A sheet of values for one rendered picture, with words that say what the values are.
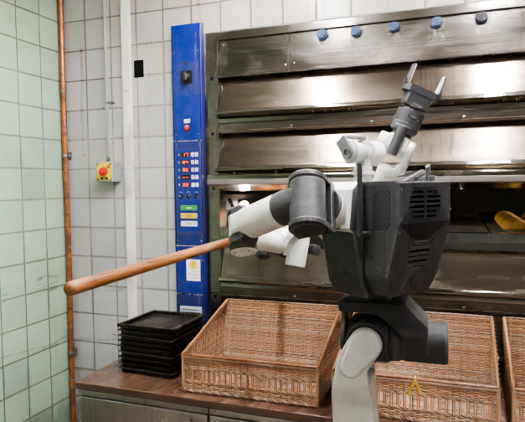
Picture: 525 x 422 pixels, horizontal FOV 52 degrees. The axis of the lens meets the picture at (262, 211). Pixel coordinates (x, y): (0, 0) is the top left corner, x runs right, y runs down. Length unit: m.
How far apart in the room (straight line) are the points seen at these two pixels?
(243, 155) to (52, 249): 1.13
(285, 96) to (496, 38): 0.89
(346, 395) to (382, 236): 0.46
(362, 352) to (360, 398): 0.14
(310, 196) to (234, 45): 1.45
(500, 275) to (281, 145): 1.07
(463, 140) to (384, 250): 1.10
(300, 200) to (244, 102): 1.30
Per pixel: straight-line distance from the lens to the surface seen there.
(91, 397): 2.46
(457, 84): 2.38
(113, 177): 2.80
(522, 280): 2.39
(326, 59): 2.49
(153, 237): 2.77
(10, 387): 2.92
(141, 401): 2.33
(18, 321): 2.88
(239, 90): 2.59
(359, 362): 1.50
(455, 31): 2.44
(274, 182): 2.32
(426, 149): 2.35
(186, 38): 2.71
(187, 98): 2.65
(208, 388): 2.21
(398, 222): 1.31
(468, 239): 2.36
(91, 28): 3.05
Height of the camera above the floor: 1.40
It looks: 3 degrees down
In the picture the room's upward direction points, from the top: 1 degrees counter-clockwise
